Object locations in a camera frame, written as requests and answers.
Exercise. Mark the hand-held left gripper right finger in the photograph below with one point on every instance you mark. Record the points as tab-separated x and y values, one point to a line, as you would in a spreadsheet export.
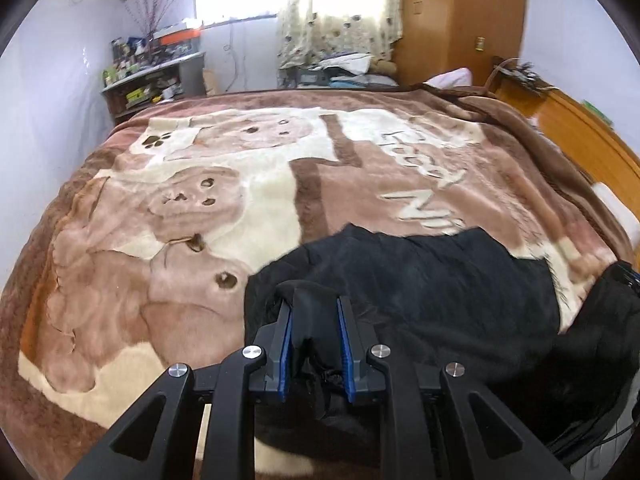
346	355

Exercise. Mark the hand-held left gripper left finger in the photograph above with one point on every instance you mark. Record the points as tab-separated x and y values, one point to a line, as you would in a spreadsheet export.
285	355

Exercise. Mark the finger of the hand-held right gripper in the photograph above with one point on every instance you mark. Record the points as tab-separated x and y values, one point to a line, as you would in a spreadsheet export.
627	276

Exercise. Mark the black puffer jacket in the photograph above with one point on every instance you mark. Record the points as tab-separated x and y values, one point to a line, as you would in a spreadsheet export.
450	300

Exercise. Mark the pile of clothes and boxes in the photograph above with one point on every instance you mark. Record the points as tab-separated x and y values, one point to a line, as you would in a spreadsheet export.
345	72

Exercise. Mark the white pillow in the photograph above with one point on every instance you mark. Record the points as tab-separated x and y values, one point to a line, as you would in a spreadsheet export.
620	210

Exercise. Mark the wooden headboard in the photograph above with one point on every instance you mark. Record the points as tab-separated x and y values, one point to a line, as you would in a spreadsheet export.
585	140

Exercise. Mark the brown printed blanket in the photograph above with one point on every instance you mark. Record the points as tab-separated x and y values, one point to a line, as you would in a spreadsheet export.
225	210

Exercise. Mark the power strip with plugs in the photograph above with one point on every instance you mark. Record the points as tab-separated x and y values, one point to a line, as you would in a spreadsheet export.
522	75

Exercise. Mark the cardboard box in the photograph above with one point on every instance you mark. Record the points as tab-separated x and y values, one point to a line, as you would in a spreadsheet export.
210	81

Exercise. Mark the grey shelf desk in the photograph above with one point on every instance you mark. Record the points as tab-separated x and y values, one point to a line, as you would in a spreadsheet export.
150	85

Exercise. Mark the wooden wardrobe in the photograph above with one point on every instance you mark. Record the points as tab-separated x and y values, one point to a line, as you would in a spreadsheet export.
450	15

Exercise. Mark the group of bottles and jars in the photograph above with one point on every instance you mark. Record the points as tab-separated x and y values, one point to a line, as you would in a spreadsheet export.
125	60

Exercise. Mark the orange and black box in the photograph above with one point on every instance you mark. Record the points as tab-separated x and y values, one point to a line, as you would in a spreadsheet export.
177	34

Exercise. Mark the heart patterned curtain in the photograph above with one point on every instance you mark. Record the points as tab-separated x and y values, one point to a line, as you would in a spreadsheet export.
340	10

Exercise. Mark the dried flower branches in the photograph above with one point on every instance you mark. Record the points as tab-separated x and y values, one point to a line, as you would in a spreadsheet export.
150	7

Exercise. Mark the wall switch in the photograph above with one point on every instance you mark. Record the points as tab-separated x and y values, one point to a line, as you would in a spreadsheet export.
480	43

